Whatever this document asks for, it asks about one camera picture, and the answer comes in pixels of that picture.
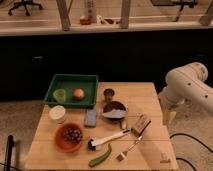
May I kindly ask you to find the small green cup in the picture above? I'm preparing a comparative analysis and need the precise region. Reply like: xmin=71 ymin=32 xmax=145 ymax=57
xmin=53 ymin=89 xmax=66 ymax=103

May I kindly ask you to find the orange bowl with grapes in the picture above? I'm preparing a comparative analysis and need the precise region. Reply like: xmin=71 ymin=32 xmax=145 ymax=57
xmin=54 ymin=122 xmax=83 ymax=153

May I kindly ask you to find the red object on shelf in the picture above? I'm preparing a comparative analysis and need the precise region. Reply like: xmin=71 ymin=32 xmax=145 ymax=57
xmin=79 ymin=16 xmax=92 ymax=25

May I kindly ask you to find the silver metal fork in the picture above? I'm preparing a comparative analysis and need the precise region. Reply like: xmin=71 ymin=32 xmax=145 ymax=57
xmin=116 ymin=135 xmax=143 ymax=162

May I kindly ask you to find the yellow banana piece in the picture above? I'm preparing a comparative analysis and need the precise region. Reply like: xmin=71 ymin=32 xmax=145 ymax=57
xmin=120 ymin=119 xmax=127 ymax=129

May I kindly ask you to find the black cable on floor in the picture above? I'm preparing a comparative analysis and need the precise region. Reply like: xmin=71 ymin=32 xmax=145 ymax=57
xmin=169 ymin=132 xmax=213 ymax=171

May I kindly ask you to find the black office chair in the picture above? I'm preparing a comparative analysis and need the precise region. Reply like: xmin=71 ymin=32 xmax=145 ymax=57
xmin=8 ymin=0 xmax=43 ymax=16

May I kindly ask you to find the orange peach fruit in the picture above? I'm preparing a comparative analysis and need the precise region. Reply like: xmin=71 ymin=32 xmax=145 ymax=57
xmin=72 ymin=88 xmax=84 ymax=100

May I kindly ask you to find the black pole at left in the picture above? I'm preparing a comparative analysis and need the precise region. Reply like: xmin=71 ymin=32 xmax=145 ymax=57
xmin=4 ymin=135 xmax=14 ymax=171

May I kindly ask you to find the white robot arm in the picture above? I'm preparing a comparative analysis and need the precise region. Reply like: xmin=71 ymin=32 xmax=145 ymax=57
xmin=158 ymin=62 xmax=213 ymax=125

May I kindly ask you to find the green plastic tray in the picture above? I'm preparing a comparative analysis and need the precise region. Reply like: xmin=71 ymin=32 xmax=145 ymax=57
xmin=44 ymin=74 xmax=98 ymax=108

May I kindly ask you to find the brown wooden block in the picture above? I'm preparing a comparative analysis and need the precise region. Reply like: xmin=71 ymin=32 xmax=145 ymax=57
xmin=131 ymin=114 xmax=151 ymax=137

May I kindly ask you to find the white handled black brush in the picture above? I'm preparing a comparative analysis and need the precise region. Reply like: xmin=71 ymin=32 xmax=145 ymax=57
xmin=87 ymin=129 xmax=130 ymax=151

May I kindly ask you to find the small dark metal cup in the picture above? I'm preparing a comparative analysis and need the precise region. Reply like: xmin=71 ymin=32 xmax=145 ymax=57
xmin=104 ymin=88 xmax=115 ymax=102

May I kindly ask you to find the green pea pod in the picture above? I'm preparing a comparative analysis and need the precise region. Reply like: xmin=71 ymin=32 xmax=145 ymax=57
xmin=88 ymin=144 xmax=112 ymax=167

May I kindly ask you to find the blue grey sponge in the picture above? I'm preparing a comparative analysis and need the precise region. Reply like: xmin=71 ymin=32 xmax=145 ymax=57
xmin=84 ymin=109 xmax=97 ymax=127

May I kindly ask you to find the white paper cup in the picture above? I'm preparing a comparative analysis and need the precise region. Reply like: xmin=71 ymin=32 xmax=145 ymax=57
xmin=49 ymin=105 xmax=66 ymax=124

